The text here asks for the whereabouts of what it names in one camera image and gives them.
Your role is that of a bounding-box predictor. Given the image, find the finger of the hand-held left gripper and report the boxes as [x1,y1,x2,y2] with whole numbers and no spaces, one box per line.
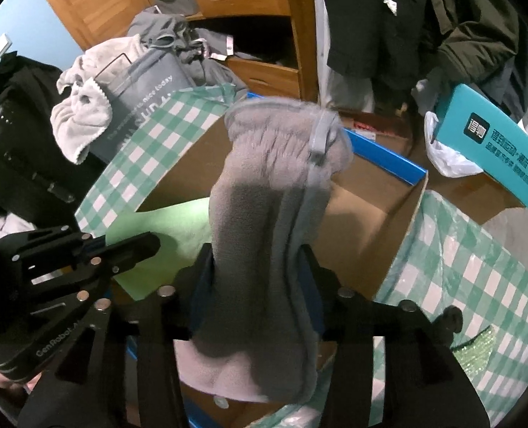
[80,232,161,277]

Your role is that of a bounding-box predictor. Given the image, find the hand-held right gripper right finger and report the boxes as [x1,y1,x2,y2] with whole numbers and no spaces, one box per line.
[300,244,491,428]

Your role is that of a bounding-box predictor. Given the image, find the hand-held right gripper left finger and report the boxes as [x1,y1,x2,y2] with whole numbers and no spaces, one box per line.
[23,244,215,428]

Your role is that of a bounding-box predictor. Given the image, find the grey fleece pants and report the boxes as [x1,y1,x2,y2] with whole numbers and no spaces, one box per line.
[175,97,355,404]

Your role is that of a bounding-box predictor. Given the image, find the blue-sided cardboard box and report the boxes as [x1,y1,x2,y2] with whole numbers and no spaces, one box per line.
[107,93,429,428]

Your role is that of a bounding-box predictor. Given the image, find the person's left hand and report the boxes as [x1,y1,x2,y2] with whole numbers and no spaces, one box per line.
[0,363,39,394]

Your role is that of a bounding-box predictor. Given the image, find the light green paper sheet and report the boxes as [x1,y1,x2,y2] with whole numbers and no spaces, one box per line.
[106,198,217,300]

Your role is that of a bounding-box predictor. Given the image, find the black clothing pile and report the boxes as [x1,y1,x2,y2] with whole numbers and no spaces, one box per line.
[0,51,108,250]

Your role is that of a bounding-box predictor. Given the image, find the green checked tablecloth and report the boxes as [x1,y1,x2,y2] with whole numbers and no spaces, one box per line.
[74,84,528,428]

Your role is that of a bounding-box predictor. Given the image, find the white fluffy towel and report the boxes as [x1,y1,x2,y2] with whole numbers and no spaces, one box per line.
[50,36,148,165]

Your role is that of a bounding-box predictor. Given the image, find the green mesh pad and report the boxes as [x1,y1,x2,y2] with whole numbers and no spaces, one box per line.
[451,325,497,381]

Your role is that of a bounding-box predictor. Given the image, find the brown cardboard box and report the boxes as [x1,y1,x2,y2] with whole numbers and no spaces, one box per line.
[425,160,528,224]

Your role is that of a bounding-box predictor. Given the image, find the white plastic bag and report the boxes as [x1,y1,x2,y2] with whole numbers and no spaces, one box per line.
[423,111,485,178]

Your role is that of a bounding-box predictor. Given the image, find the grey hoodie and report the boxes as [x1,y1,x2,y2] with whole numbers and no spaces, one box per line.
[128,6,237,89]

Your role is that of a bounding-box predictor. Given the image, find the teal printed box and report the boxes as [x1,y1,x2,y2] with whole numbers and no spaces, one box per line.
[433,82,528,209]

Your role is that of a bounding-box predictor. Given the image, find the white hanging cloth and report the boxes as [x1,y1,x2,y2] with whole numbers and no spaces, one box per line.
[311,0,376,114]

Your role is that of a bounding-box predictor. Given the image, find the black hanging jacket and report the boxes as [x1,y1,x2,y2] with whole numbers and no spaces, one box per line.
[324,0,431,86]

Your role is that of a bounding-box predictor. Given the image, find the olive hanging jacket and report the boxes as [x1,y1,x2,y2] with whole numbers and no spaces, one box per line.
[420,0,522,114]

